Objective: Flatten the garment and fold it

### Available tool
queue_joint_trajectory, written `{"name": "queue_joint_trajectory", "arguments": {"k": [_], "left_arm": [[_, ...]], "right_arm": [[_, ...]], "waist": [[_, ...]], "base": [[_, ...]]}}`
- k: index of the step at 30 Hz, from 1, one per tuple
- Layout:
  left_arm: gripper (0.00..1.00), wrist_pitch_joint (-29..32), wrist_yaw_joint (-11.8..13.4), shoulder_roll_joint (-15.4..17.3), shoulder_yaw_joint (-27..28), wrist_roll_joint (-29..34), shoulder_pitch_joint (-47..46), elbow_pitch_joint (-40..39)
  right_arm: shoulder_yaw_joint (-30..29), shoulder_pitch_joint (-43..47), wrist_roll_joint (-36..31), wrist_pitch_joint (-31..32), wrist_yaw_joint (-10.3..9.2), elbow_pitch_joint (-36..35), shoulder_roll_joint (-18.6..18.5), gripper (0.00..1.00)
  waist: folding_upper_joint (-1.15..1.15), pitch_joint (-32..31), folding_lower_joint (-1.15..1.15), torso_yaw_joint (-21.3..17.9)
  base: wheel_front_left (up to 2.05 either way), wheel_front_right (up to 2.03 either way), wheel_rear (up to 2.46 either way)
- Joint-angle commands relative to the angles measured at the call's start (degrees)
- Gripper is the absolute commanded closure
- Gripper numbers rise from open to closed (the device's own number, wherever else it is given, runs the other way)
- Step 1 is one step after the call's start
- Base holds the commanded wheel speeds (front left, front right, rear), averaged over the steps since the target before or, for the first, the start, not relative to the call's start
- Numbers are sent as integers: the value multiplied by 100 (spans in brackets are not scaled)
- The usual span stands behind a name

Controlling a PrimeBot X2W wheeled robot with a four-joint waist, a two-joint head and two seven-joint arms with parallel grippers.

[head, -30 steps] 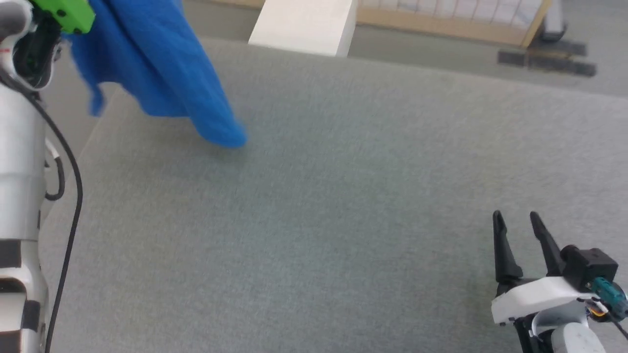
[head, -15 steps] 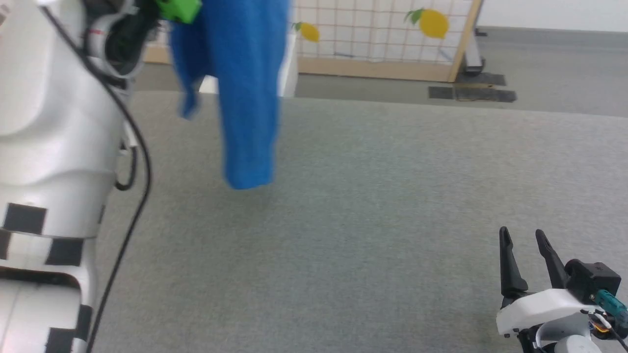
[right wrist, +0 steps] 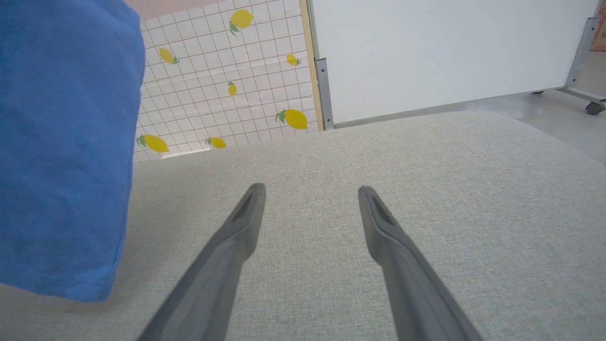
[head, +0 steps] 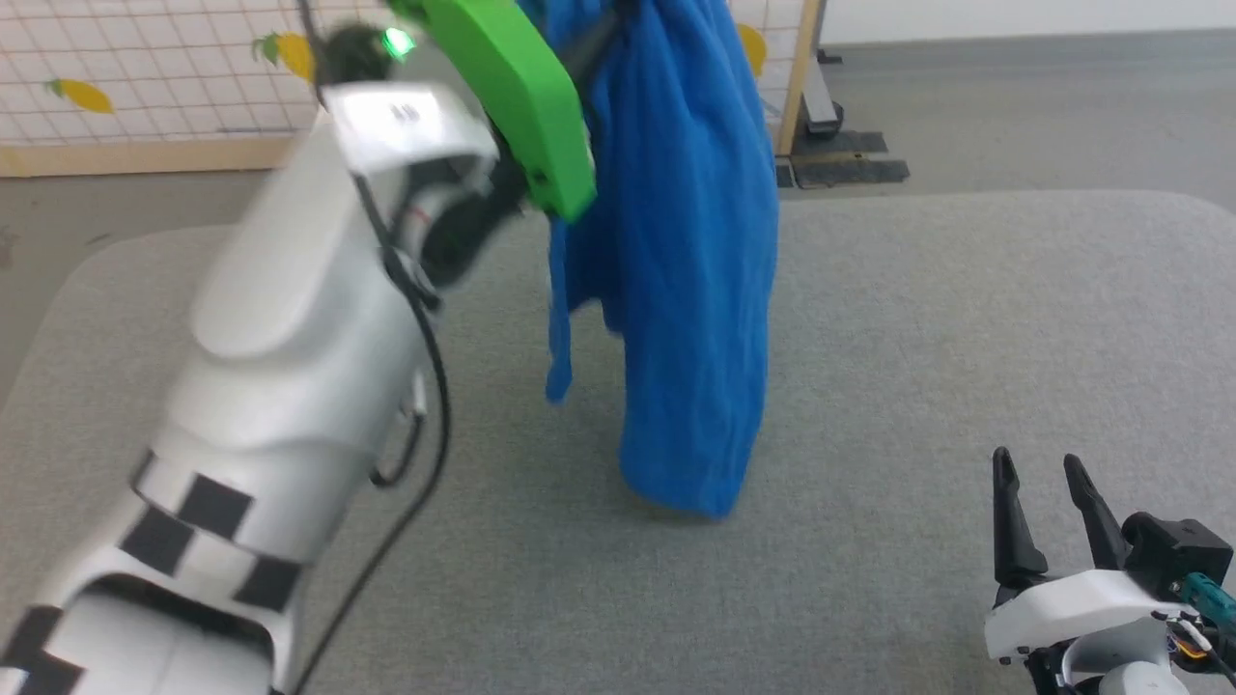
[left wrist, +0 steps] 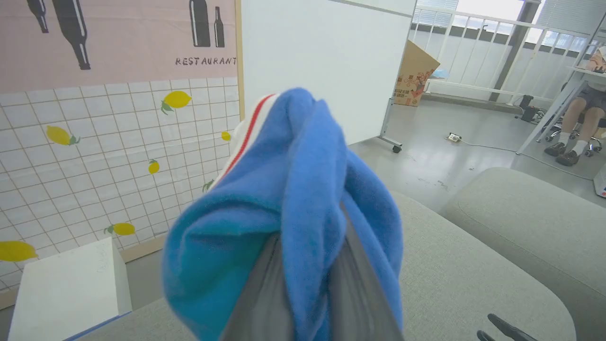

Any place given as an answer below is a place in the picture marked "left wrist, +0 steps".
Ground dark grey building pillar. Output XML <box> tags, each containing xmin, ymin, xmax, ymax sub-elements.
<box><xmin>489</xmin><ymin>0</ymin><xmax>540</xmax><ymax>102</ymax></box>

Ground grey fabric sofa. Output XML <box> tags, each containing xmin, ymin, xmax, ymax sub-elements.
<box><xmin>76</xmin><ymin>167</ymin><xmax>606</xmax><ymax>341</ymax></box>

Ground white rolling partition board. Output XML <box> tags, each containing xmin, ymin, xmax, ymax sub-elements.
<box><xmin>241</xmin><ymin>0</ymin><xmax>417</xmax><ymax>153</ymax></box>

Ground black floor bag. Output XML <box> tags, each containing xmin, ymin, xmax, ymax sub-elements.
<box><xmin>515</xmin><ymin>95</ymin><xmax>545</xmax><ymax>123</ymax></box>

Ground lemon tile backdrop panel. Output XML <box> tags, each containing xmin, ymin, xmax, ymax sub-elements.
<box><xmin>0</xmin><ymin>0</ymin><xmax>245</xmax><ymax>311</ymax></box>

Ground white metal railing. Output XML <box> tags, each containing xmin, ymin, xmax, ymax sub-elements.
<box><xmin>410</xmin><ymin>5</ymin><xmax>606</xmax><ymax>105</ymax></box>

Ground white rectangular box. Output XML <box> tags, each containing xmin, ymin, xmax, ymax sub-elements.
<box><xmin>7</xmin><ymin>237</ymin><xmax>133</xmax><ymax>341</ymax></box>

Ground office chair with casters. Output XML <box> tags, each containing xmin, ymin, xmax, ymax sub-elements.
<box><xmin>544</xmin><ymin>111</ymin><xmax>606</xmax><ymax>157</ymax></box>

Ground white floor cable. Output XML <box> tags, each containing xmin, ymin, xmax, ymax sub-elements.
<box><xmin>457</xmin><ymin>138</ymin><xmax>595</xmax><ymax>180</ymax></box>

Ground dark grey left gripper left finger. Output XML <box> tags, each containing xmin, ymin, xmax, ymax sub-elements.
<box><xmin>220</xmin><ymin>231</ymin><xmax>298</xmax><ymax>341</ymax></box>

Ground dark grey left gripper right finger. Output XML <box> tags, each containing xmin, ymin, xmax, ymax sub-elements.
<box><xmin>328</xmin><ymin>203</ymin><xmax>405</xmax><ymax>341</ymax></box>

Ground white desk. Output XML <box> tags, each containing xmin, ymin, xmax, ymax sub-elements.
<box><xmin>516</xmin><ymin>9</ymin><xmax>606</xmax><ymax>156</ymax></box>

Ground seated person in shorts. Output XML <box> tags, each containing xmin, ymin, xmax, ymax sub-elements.
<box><xmin>544</xmin><ymin>45</ymin><xmax>606</xmax><ymax>166</ymax></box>

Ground blue white red-trimmed shirt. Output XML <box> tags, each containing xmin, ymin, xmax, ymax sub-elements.
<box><xmin>162</xmin><ymin>87</ymin><xmax>404</xmax><ymax>341</ymax></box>

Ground brown printed cardboard box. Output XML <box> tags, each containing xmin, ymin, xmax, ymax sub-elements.
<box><xmin>393</xmin><ymin>39</ymin><xmax>441</xmax><ymax>107</ymax></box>

